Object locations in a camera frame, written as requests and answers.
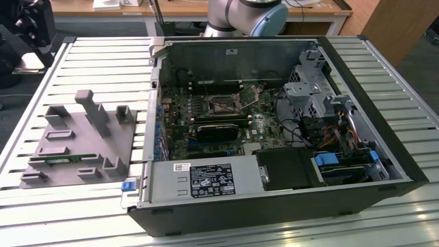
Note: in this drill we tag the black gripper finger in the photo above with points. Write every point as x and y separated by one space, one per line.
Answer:
25 33
45 54

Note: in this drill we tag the CPU socket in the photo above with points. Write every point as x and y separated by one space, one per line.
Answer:
220 105

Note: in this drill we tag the plain white box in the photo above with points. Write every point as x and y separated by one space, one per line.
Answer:
105 6

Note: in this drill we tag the wooden desk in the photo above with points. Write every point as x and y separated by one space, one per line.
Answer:
109 13

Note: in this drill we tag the white box with print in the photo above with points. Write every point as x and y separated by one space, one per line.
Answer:
132 2

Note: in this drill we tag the grey parts rack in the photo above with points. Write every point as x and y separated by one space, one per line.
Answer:
88 154

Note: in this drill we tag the green RAM stick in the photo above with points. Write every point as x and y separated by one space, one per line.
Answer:
76 158

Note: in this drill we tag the black RAM stick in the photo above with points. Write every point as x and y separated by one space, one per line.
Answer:
223 117
224 84
223 123

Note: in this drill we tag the blue case latch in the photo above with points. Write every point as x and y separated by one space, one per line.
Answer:
127 186

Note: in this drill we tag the black graphics card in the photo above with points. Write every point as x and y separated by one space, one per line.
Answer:
217 133

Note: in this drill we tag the grey power supply unit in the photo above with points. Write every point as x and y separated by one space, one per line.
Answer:
168 185

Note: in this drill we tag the green motherboard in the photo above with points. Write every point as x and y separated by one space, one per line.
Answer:
264 128

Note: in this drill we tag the silver chipset heatsink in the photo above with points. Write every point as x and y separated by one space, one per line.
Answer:
252 148

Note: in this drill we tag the silver metal drive cage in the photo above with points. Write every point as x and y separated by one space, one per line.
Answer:
308 88

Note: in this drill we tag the black plastic drive cover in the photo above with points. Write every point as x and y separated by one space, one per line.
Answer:
288 167

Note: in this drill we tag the black open PC case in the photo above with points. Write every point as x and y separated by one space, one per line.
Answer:
240 218

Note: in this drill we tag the blue disk carrier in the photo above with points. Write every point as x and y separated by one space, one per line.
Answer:
323 160

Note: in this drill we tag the small blue clip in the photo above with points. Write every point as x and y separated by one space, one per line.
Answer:
373 155

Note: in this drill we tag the wooden cabinet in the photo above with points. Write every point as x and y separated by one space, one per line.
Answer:
400 25

